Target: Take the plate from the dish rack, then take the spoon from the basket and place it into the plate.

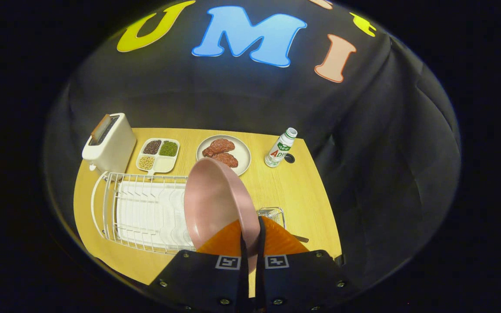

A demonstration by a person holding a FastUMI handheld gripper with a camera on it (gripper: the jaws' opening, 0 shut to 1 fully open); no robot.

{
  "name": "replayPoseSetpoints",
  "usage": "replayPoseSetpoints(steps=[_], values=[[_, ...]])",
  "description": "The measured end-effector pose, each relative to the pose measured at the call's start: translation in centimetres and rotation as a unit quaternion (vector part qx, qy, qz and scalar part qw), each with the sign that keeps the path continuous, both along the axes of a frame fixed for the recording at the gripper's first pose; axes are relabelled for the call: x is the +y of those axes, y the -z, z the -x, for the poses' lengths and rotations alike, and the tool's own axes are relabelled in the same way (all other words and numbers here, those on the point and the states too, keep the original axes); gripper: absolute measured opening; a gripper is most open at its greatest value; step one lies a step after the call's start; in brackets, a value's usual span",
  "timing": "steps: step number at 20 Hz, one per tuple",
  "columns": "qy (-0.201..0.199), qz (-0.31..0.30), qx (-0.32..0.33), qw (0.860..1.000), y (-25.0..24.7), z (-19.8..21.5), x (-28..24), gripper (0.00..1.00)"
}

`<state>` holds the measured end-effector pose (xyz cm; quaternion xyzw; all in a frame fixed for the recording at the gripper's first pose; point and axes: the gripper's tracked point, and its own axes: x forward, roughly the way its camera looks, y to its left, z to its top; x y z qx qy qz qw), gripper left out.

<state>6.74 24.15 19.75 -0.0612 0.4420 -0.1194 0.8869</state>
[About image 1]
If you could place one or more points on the pink plate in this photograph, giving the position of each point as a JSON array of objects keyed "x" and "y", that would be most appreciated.
[{"x": 215, "y": 204}]

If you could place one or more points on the white drip tray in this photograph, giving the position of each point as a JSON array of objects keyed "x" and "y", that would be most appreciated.
[{"x": 146, "y": 217}]

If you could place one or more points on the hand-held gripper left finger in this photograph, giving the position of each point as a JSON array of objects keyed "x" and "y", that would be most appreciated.
[{"x": 207, "y": 278}]

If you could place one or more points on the white divided snack dish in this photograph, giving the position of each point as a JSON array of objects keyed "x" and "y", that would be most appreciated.
[{"x": 166, "y": 164}]

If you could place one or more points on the white green label bottle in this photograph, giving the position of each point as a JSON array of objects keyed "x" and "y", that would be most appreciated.
[{"x": 278, "y": 150}]

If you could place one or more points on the black backdrop cloth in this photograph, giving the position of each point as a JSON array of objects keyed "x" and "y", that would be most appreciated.
[{"x": 385, "y": 174}]

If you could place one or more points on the brown meat piece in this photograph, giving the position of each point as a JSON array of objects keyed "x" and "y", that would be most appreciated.
[
  {"x": 226, "y": 160},
  {"x": 219, "y": 146}
]

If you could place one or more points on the pile of yellow beans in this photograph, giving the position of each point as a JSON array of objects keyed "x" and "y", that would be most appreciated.
[{"x": 147, "y": 162}]

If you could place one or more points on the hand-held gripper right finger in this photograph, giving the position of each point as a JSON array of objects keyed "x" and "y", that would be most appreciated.
[{"x": 302, "y": 278}]

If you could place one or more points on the beige round plate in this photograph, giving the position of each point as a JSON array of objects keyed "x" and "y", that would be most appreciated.
[{"x": 242, "y": 152}]

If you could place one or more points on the pile of green beans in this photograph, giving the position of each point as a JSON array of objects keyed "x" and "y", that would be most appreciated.
[{"x": 168, "y": 148}]

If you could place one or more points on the white toaster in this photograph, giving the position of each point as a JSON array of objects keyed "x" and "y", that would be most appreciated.
[{"x": 111, "y": 150}]

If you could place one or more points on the pile of dark beans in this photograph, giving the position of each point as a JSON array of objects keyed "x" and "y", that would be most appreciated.
[{"x": 152, "y": 147}]

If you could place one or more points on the brown toast slice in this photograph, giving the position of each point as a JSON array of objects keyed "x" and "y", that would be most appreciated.
[{"x": 100, "y": 128}]

